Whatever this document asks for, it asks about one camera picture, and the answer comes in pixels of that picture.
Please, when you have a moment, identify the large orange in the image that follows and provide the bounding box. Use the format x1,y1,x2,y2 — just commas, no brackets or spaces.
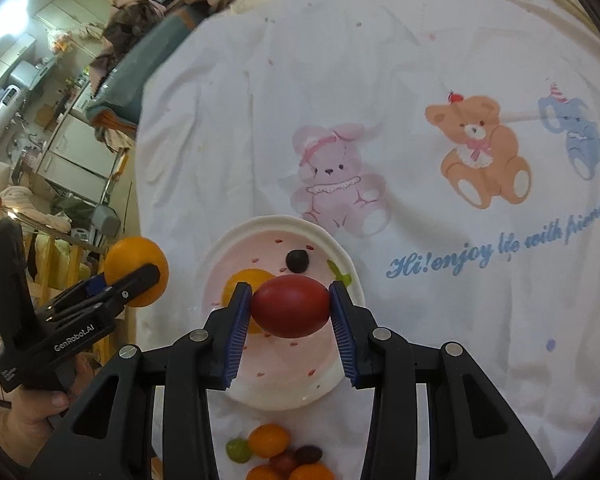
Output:
104,236,170,308
222,268,276,336

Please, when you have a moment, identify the white water heater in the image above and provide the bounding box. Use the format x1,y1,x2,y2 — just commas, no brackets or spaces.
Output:
0,85,25,148

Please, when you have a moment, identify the white low cabinet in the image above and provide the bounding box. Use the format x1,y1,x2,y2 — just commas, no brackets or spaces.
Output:
40,115,123,188

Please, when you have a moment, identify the large red tomato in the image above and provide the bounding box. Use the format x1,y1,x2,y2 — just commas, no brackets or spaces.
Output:
251,275,329,339

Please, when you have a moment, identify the small red tomato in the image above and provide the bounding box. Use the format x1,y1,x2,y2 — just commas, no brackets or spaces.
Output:
294,445,323,466
270,452,300,478

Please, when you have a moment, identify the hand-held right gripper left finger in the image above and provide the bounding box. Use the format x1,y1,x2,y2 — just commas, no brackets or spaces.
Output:
30,282,253,480

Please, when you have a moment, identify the small orange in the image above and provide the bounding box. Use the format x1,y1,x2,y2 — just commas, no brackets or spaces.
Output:
289,462,335,480
248,423,291,458
246,464,283,480

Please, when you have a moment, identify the white plate with pink centre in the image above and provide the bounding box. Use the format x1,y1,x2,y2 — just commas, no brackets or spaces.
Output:
199,215,366,410

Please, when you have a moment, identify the person's left hand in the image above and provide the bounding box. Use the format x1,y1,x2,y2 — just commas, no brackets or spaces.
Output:
0,354,97,461

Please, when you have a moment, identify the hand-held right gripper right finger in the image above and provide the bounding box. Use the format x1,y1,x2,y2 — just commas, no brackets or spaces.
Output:
328,280,553,480

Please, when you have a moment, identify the wooden rack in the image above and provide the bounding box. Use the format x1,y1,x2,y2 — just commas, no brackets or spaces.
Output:
0,200,106,341

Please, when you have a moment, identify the green grape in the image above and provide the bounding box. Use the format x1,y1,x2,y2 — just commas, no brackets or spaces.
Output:
225,437,253,463

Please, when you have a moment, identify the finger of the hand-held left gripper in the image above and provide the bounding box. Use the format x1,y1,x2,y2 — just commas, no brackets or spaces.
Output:
47,262,162,332
46,273,111,318

